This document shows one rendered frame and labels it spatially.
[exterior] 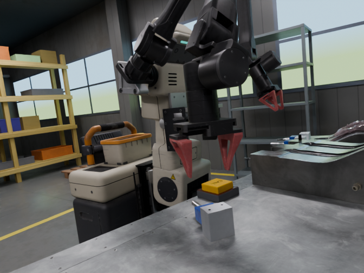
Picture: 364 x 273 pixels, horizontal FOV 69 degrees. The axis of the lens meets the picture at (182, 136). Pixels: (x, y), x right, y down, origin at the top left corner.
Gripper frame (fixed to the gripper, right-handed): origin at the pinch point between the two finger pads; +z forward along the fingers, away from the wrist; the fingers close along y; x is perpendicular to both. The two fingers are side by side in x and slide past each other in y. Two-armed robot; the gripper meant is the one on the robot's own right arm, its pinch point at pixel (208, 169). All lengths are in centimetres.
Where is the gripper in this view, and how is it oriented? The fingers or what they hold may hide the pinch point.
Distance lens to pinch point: 50.5
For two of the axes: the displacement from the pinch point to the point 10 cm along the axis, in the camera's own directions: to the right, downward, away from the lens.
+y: 9.4, -1.4, 3.2
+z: 1.0, 9.9, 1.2
